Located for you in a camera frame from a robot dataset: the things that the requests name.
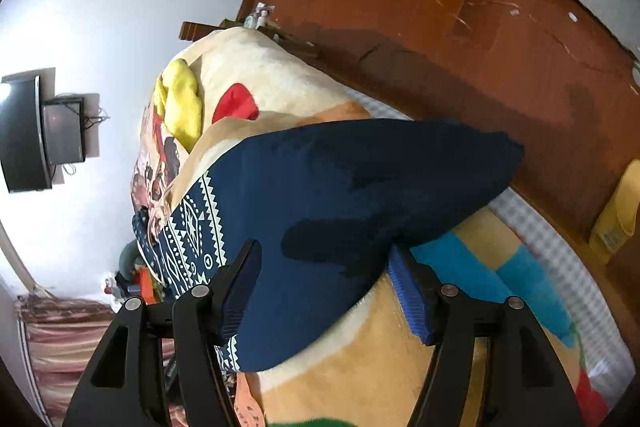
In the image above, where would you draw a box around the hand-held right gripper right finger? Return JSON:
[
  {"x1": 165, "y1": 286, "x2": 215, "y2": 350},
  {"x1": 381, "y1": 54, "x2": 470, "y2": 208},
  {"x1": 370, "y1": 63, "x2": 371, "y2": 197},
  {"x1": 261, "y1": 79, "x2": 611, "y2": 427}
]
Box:
[{"x1": 386, "y1": 244, "x2": 586, "y2": 427}]

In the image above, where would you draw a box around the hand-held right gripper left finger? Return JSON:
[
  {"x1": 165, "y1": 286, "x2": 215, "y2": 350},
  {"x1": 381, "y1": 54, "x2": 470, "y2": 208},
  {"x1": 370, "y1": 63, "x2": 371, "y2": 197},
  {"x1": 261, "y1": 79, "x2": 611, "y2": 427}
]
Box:
[{"x1": 60, "y1": 238, "x2": 263, "y2": 427}]

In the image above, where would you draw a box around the navy patterned garment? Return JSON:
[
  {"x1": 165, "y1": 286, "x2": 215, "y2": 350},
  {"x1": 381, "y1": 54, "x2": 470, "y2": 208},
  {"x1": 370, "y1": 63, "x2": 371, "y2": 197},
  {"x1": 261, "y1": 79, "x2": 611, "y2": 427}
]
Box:
[{"x1": 131, "y1": 118, "x2": 526, "y2": 375}]

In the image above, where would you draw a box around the checked bed sheet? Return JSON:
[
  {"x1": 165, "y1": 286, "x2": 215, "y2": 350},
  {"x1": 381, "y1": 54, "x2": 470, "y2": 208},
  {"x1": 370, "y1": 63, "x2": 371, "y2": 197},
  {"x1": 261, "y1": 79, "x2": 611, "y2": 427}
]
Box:
[{"x1": 345, "y1": 87, "x2": 640, "y2": 408}]

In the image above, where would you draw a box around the newspaper print cloth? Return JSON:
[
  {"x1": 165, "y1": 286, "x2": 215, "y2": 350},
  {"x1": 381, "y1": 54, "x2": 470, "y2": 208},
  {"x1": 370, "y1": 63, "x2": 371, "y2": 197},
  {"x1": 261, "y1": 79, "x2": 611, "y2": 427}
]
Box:
[{"x1": 131, "y1": 104, "x2": 186, "y2": 233}]

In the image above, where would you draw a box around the striped pink curtain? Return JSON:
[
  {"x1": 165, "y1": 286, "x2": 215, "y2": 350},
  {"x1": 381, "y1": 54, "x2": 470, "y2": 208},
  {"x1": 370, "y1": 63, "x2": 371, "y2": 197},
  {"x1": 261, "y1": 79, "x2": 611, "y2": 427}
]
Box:
[{"x1": 15, "y1": 294, "x2": 121, "y2": 427}]

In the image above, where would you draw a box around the yellow cloth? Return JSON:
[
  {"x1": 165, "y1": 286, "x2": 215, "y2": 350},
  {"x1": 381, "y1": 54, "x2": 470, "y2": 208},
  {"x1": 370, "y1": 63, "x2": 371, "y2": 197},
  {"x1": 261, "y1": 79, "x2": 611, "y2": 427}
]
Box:
[{"x1": 152, "y1": 58, "x2": 206, "y2": 152}]

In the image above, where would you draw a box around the beige cartoon plush blanket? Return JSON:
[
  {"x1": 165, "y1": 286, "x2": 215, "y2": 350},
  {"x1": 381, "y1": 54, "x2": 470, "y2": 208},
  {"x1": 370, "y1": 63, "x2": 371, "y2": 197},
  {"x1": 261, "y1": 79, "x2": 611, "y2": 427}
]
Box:
[{"x1": 132, "y1": 27, "x2": 608, "y2": 427}]

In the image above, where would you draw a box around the yellow cardboard box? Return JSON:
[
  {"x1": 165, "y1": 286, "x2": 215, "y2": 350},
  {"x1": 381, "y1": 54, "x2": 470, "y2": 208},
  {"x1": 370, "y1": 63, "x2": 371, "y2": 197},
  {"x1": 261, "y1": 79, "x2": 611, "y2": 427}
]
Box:
[{"x1": 589, "y1": 159, "x2": 640, "y2": 265}]

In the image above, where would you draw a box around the small black monitor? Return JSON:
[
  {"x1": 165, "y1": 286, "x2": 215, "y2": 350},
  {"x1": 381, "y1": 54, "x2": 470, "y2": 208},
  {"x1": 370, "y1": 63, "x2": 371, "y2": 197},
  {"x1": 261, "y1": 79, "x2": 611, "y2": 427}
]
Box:
[{"x1": 42, "y1": 96, "x2": 87, "y2": 165}]

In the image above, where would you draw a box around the black television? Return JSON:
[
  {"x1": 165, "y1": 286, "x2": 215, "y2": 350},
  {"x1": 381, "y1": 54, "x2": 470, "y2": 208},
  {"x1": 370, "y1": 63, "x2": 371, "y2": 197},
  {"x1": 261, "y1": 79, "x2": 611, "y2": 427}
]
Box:
[{"x1": 0, "y1": 74, "x2": 55, "y2": 194}]

